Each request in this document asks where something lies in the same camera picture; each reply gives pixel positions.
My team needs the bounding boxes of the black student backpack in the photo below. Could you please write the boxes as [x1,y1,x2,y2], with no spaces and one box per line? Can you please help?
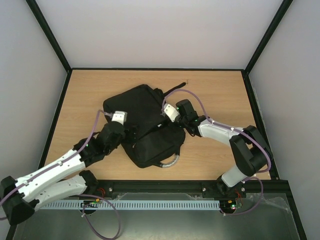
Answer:
[102,84,186,169]

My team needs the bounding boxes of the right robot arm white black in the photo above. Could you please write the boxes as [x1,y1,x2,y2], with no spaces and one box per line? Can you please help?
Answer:
[162,99,273,196]

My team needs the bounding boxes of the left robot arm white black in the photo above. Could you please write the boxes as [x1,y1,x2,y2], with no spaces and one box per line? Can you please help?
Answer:
[0,121,137,225]

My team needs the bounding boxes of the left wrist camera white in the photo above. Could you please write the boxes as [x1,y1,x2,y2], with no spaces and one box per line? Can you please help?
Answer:
[111,111,127,125]

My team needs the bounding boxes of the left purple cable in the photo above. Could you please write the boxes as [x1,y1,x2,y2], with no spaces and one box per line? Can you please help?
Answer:
[0,109,122,240]

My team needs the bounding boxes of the purple cable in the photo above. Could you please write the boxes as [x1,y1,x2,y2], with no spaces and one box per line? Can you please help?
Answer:
[161,89,273,216]
[0,109,122,240]

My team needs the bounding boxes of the light blue cable duct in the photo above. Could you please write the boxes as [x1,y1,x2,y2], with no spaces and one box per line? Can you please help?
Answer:
[42,200,221,211]

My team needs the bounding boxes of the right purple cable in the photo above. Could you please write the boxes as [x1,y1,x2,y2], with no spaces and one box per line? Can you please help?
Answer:
[161,89,273,216]

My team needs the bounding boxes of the black frame rail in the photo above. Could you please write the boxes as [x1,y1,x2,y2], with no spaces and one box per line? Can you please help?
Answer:
[97,180,291,200]

